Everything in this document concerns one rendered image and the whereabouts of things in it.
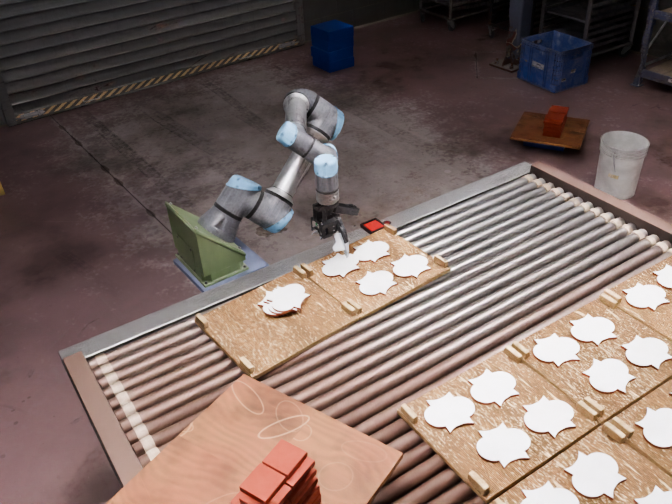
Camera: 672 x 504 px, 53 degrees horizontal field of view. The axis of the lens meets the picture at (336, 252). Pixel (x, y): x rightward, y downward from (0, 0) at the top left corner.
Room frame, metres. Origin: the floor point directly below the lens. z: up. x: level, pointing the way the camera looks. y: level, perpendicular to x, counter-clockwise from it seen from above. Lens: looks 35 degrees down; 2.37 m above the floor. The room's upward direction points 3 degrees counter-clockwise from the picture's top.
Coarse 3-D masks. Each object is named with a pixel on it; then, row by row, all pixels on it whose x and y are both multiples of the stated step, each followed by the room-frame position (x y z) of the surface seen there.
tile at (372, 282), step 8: (368, 272) 1.90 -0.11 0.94; (376, 272) 1.89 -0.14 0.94; (384, 272) 1.89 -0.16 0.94; (360, 280) 1.85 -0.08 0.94; (368, 280) 1.85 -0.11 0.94; (376, 280) 1.85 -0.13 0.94; (384, 280) 1.84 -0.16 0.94; (392, 280) 1.85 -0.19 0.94; (360, 288) 1.81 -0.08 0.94; (368, 288) 1.81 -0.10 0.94; (376, 288) 1.80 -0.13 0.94; (384, 288) 1.80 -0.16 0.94
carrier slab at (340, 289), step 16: (384, 240) 2.10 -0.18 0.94; (400, 240) 2.09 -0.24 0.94; (400, 256) 1.99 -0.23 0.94; (320, 272) 1.92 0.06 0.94; (352, 272) 1.91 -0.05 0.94; (432, 272) 1.89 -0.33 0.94; (336, 288) 1.83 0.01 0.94; (352, 288) 1.82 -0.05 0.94; (400, 288) 1.81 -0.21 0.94; (416, 288) 1.81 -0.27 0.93; (368, 304) 1.73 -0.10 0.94; (384, 304) 1.73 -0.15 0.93
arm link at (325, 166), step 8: (320, 160) 1.92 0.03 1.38; (328, 160) 1.91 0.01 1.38; (336, 160) 1.92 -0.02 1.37; (320, 168) 1.90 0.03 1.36; (328, 168) 1.89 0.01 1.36; (336, 168) 1.91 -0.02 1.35; (320, 176) 1.89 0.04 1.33; (328, 176) 1.89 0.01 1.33; (336, 176) 1.91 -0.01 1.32; (320, 184) 1.90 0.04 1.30; (328, 184) 1.89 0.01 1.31; (336, 184) 1.91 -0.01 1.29; (320, 192) 1.90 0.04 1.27; (328, 192) 1.89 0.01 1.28
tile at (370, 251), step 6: (360, 246) 2.06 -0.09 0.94; (366, 246) 2.06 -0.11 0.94; (372, 246) 2.05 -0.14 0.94; (378, 246) 2.05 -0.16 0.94; (384, 246) 2.05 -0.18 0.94; (354, 252) 2.02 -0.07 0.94; (360, 252) 2.02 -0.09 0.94; (366, 252) 2.02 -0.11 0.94; (372, 252) 2.01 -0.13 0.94; (378, 252) 2.01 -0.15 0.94; (384, 252) 2.01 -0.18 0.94; (360, 258) 1.98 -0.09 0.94; (366, 258) 1.98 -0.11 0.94; (372, 258) 1.98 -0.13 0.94; (378, 258) 1.98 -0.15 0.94
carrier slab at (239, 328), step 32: (256, 288) 1.85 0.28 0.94; (320, 288) 1.83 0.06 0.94; (224, 320) 1.69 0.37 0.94; (256, 320) 1.68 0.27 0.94; (288, 320) 1.67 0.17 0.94; (320, 320) 1.66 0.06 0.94; (352, 320) 1.66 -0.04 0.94; (224, 352) 1.55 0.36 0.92; (256, 352) 1.53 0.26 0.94; (288, 352) 1.52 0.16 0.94
